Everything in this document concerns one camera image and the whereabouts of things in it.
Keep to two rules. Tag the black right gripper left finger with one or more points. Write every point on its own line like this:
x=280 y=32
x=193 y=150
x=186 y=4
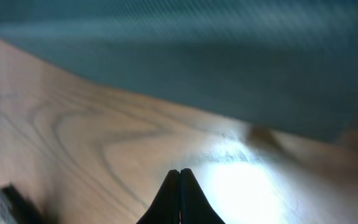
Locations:
x=165 y=208

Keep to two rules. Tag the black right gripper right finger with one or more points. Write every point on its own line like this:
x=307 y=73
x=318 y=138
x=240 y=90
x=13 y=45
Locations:
x=194 y=206

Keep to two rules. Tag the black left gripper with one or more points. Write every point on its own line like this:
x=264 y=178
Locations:
x=15 y=209

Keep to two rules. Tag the black gift box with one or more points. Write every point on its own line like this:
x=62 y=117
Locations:
x=286 y=65

